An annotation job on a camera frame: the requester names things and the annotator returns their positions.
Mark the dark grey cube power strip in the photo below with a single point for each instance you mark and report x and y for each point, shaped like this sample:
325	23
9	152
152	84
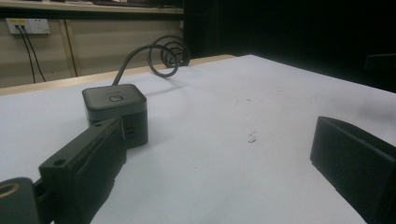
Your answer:
115	104

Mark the black curtain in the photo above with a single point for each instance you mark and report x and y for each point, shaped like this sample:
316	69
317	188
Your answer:
289	34

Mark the dark object at curtain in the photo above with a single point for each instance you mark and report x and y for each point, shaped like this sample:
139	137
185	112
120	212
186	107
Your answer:
380	63

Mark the beige wooden shelf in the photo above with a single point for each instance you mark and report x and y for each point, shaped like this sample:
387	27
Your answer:
90	6

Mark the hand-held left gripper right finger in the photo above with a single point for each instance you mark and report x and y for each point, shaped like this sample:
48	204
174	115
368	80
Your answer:
358	161

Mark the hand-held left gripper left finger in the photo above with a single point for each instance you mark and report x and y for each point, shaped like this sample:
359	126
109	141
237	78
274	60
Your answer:
90	161

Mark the white wall socket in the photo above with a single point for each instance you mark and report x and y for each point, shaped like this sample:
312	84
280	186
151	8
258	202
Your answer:
28	25

